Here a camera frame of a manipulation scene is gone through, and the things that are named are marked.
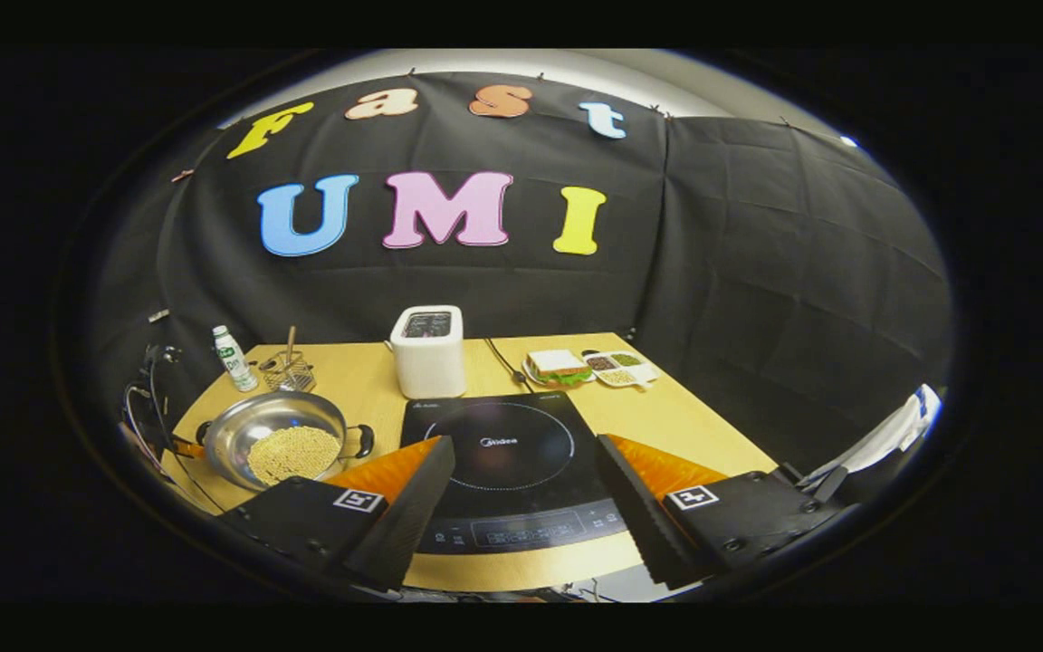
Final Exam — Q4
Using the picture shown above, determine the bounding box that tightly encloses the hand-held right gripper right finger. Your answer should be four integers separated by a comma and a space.
594, 434, 848, 591

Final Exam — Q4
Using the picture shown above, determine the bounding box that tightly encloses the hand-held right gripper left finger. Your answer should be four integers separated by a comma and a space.
216, 436, 456, 594

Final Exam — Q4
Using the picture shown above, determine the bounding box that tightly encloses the steel pot with black handles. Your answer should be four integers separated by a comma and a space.
197, 390, 377, 493

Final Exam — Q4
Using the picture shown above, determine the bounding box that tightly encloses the pile of soybeans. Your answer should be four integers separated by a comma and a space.
246, 426, 342, 487

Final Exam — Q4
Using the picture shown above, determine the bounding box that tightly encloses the black induction cooktop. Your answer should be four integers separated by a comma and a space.
399, 390, 629, 556

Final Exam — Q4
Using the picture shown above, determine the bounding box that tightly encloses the white drink bottle green cap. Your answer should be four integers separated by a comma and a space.
211, 324, 260, 393

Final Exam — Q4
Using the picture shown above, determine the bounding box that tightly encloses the white divided dish with grains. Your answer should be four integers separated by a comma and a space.
580, 349, 660, 391

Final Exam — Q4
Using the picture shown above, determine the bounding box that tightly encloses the white toaster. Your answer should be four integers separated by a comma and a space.
388, 304, 467, 400

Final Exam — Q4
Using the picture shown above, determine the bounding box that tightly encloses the sandwich on plate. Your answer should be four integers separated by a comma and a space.
523, 349, 595, 389

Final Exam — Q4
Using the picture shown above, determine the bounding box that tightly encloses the white cloth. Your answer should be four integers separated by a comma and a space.
800, 384, 944, 492

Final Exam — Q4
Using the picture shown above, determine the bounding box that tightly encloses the black backdrop cloth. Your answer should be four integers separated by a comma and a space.
91, 71, 953, 472

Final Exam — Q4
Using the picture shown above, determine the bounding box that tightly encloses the wire mesh utensil holder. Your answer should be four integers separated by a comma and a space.
258, 350, 317, 394

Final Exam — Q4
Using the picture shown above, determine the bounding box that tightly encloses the black power cable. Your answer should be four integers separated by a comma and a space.
483, 337, 533, 392

